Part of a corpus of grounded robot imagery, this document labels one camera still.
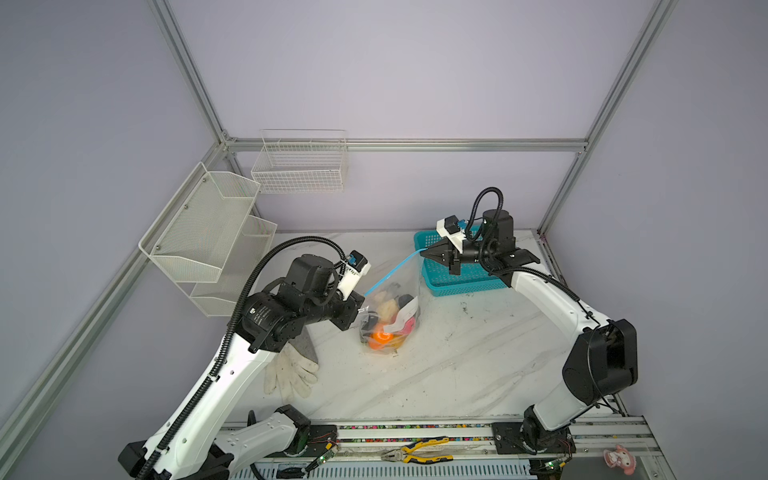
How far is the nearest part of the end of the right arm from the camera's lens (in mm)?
622

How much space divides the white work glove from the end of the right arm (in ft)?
1.64

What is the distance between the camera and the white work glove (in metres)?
0.83
